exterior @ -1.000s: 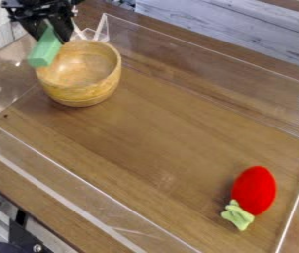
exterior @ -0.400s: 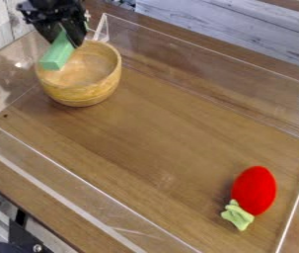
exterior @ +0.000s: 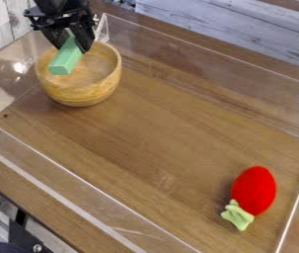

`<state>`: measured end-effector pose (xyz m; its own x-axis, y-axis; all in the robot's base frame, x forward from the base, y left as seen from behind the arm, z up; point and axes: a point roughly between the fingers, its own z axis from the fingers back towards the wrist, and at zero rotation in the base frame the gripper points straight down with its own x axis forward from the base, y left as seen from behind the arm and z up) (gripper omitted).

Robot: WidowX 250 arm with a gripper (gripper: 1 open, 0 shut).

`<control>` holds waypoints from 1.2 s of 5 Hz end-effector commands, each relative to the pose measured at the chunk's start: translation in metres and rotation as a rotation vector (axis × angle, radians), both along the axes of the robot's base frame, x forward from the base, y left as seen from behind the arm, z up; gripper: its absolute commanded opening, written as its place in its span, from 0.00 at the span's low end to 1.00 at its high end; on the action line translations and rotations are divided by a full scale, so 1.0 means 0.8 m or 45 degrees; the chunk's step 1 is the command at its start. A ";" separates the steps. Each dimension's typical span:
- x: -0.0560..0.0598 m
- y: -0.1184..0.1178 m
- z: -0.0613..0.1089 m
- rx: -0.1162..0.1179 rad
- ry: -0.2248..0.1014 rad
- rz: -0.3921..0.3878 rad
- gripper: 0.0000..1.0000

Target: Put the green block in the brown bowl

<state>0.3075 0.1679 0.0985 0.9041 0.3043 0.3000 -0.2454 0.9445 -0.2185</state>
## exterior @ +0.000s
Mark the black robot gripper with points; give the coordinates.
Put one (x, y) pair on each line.
(52, 15)

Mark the green rectangular block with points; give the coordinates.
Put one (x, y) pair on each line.
(66, 58)

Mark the brown wooden bowl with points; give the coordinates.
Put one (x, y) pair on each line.
(92, 81)

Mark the red plush strawberry toy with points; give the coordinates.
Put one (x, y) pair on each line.
(253, 195)

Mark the clear acrylic corner bracket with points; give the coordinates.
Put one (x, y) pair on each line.
(102, 33)

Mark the clear acrylic tray wall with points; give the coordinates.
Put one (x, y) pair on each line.
(131, 176)

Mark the black clamp with cable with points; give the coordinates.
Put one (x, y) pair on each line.
(16, 239)

